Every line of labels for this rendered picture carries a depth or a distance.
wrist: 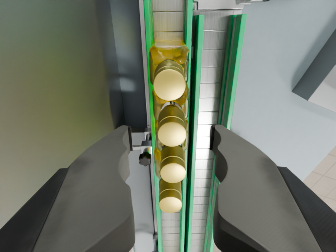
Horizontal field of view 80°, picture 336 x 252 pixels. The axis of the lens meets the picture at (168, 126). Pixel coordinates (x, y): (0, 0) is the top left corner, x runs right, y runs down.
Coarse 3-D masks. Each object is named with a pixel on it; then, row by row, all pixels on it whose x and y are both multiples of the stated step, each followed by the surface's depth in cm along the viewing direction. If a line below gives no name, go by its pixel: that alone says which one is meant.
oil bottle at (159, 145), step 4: (156, 124) 33; (156, 128) 32; (188, 128) 33; (156, 132) 32; (156, 136) 32; (156, 140) 33; (184, 140) 32; (156, 144) 34; (160, 144) 32; (184, 144) 32; (160, 148) 33; (184, 148) 33
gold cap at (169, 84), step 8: (160, 64) 23; (168, 64) 22; (176, 64) 23; (160, 72) 20; (168, 72) 20; (176, 72) 20; (160, 80) 20; (168, 80) 20; (176, 80) 20; (184, 80) 20; (160, 88) 21; (168, 88) 21; (176, 88) 21; (184, 88) 21; (160, 96) 21; (168, 96) 21; (176, 96) 21
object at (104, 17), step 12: (96, 0) 42; (108, 0) 51; (96, 12) 42; (108, 12) 51; (108, 24) 51; (108, 36) 51; (108, 48) 50; (108, 60) 50; (108, 72) 50; (108, 84) 50; (120, 96) 62; (120, 108) 62; (120, 120) 62
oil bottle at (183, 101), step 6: (186, 84) 32; (186, 90) 30; (156, 96) 29; (186, 96) 29; (156, 102) 29; (162, 102) 29; (180, 102) 29; (186, 102) 29; (156, 108) 30; (186, 108) 30; (156, 114) 30; (186, 114) 30; (156, 120) 32
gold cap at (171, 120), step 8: (160, 112) 26; (168, 112) 25; (176, 112) 25; (160, 120) 24; (168, 120) 23; (176, 120) 23; (184, 120) 25; (160, 128) 23; (168, 128) 23; (176, 128) 23; (184, 128) 23; (160, 136) 23; (168, 136) 23; (176, 136) 23; (184, 136) 23; (168, 144) 24; (176, 144) 24
